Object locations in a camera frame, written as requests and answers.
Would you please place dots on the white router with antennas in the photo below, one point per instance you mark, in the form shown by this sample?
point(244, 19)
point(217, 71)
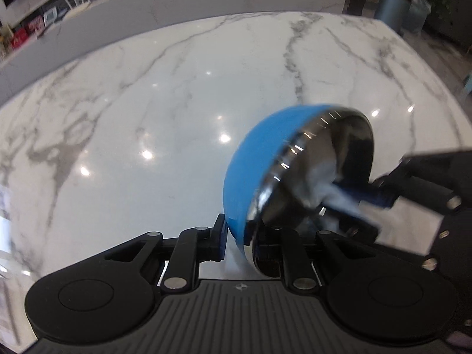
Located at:
point(77, 2)

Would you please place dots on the small white display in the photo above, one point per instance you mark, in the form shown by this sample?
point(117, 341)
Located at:
point(50, 15)

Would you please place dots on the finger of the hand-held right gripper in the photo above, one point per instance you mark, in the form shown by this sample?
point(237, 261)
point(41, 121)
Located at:
point(416, 171)
point(455, 228)

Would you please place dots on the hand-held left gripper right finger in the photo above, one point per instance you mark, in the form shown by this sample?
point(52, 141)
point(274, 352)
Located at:
point(292, 252)

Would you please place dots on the red patterned box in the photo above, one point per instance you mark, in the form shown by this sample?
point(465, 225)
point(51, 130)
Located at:
point(35, 25)

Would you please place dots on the steel bowl with blue outside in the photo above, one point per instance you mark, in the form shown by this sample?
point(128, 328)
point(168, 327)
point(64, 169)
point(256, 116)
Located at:
point(258, 162)

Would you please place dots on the small blue stool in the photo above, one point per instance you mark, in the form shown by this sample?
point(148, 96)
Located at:
point(468, 86)

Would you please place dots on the grey round trash can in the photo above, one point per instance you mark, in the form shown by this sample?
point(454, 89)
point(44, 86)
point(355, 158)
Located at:
point(392, 5)

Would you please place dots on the red box with white mark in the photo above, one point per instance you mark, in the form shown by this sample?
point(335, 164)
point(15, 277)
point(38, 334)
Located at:
point(19, 40)

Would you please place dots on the dark grey cabinet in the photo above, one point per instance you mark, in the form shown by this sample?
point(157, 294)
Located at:
point(451, 22)

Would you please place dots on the white cleaning cloth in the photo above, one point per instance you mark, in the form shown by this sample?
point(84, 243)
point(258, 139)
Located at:
point(403, 228)

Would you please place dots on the clear plastic bag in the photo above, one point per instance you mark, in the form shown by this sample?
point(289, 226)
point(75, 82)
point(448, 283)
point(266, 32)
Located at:
point(418, 11)

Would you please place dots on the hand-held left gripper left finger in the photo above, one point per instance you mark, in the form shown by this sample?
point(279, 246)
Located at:
point(222, 236)

